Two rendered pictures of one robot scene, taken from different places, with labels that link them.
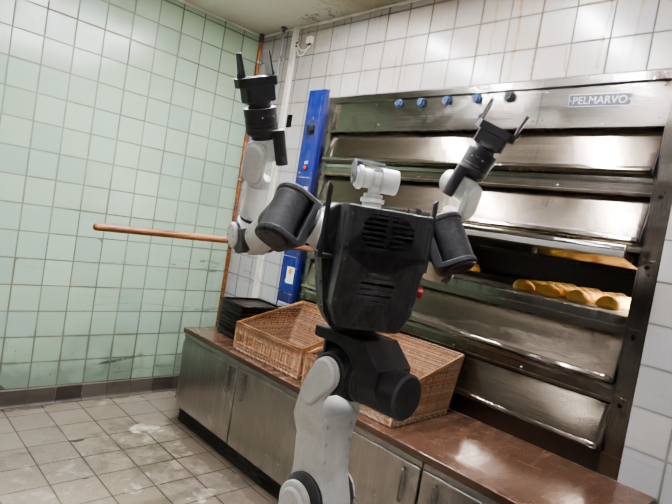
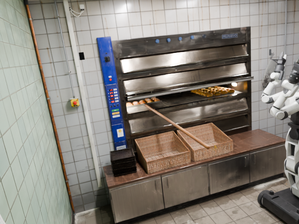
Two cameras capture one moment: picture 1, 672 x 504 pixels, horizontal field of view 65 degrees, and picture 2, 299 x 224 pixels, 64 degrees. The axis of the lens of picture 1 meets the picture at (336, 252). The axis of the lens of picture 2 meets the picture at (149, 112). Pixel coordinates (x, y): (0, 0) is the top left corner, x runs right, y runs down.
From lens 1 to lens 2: 3.09 m
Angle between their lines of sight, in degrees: 61
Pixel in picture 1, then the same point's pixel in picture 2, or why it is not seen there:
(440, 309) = (198, 113)
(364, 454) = (231, 163)
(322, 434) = not seen: outside the picture
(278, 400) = (189, 173)
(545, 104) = (215, 38)
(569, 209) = (228, 69)
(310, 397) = not seen: outside the picture
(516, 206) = (214, 72)
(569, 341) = (236, 104)
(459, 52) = (181, 19)
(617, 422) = (249, 118)
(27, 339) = not seen: outside the picture
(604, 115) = (232, 40)
